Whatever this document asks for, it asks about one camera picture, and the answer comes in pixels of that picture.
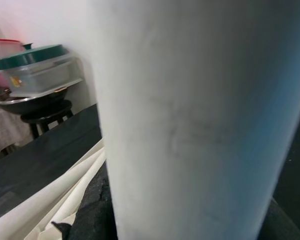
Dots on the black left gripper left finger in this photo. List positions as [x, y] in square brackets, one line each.
[90, 215]

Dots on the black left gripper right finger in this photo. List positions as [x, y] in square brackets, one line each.
[285, 225]

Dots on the white plastic table leg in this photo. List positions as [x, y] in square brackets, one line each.
[190, 112]

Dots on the white plastic table top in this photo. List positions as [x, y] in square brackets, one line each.
[40, 200]

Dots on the beige towel cloth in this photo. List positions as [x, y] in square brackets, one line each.
[7, 132]

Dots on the black round basin stand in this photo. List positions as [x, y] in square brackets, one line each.
[40, 107]

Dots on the clear plastic storage box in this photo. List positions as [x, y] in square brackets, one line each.
[40, 70]

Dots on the pink container with red lid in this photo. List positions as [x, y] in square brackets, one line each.
[2, 57]

